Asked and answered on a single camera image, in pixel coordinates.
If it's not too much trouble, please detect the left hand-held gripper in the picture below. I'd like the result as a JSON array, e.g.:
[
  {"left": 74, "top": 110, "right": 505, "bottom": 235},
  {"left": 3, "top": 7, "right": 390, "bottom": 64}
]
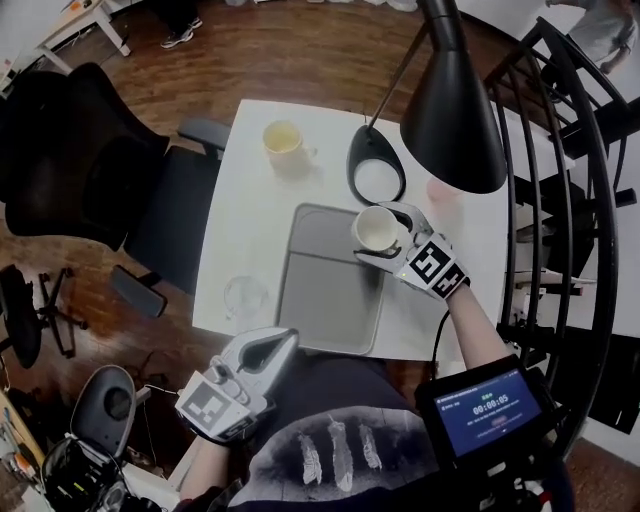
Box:
[{"left": 174, "top": 327, "right": 300, "bottom": 446}]

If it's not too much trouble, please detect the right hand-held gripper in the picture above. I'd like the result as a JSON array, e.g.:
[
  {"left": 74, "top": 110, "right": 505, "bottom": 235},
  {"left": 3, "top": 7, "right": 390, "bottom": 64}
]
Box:
[{"left": 353, "top": 200, "right": 471, "bottom": 301}]

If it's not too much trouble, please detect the white ceramic mug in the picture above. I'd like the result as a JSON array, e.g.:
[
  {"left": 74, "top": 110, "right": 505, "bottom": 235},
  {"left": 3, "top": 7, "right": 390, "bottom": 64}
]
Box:
[{"left": 351, "top": 205, "right": 402, "bottom": 254}]

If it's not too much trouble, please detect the clear glass cup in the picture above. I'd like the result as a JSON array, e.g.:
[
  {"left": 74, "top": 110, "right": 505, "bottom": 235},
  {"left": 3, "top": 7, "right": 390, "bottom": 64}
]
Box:
[{"left": 223, "top": 274, "right": 272, "bottom": 322}]

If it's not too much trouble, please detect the pink translucent cup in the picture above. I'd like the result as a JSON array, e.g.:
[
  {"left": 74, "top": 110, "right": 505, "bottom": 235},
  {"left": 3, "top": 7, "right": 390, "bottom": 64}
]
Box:
[{"left": 425, "top": 174, "right": 465, "bottom": 207}]

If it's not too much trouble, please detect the yellow mug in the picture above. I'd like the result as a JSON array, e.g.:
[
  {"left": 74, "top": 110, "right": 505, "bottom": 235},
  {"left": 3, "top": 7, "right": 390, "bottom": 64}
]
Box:
[{"left": 262, "top": 119, "right": 319, "bottom": 172}]

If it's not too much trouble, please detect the person's left forearm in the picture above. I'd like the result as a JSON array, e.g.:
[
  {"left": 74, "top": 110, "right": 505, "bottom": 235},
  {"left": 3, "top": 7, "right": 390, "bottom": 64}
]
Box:
[{"left": 178, "top": 433, "right": 251, "bottom": 502}]

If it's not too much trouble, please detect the person's right forearm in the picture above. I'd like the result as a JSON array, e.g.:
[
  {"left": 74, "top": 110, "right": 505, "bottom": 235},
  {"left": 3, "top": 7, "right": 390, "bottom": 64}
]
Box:
[{"left": 446, "top": 282, "right": 515, "bottom": 372}]

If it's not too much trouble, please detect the grey plastic tray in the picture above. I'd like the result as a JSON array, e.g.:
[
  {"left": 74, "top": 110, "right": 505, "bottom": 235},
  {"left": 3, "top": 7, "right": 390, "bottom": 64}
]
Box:
[{"left": 274, "top": 202, "right": 388, "bottom": 357}]

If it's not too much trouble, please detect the person's dark feather-print shirt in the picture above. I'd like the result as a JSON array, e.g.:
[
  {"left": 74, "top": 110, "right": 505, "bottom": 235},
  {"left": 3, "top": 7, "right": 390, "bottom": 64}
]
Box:
[{"left": 172, "top": 349, "right": 577, "bottom": 512}]

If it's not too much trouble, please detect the black desk lamp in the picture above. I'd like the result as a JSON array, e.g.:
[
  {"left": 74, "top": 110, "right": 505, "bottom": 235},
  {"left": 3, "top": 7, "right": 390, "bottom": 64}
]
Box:
[{"left": 346, "top": 0, "right": 509, "bottom": 208}]

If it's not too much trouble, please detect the black tablet with screen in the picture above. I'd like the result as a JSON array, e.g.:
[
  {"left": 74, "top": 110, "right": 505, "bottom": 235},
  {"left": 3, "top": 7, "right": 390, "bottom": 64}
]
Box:
[{"left": 414, "top": 354, "right": 557, "bottom": 470}]

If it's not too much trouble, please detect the black metal stair railing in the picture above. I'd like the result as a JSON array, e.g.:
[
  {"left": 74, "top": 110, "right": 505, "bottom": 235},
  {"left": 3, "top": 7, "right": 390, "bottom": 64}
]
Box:
[{"left": 483, "top": 14, "right": 637, "bottom": 462}]

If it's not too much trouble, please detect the black equipment bag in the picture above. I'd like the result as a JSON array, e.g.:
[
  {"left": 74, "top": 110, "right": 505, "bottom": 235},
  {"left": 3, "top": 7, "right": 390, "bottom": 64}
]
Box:
[{"left": 41, "top": 433, "right": 167, "bottom": 512}]

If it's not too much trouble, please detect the black swivel chair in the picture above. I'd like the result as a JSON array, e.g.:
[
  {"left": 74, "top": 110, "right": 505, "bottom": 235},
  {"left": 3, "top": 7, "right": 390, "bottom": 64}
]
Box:
[{"left": 0, "top": 263, "right": 90, "bottom": 370}]

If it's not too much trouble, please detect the black mesh office chair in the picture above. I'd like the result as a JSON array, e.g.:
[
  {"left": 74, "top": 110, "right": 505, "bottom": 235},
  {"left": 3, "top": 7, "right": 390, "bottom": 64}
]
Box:
[{"left": 0, "top": 62, "right": 233, "bottom": 320}]

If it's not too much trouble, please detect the white desk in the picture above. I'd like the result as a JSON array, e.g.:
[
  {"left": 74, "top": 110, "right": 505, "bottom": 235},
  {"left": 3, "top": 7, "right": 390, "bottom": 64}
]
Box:
[{"left": 33, "top": 0, "right": 132, "bottom": 77}]

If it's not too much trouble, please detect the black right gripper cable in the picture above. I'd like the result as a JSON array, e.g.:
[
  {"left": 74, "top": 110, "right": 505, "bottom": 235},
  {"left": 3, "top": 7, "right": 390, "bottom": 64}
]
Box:
[{"left": 429, "top": 309, "right": 454, "bottom": 382}]

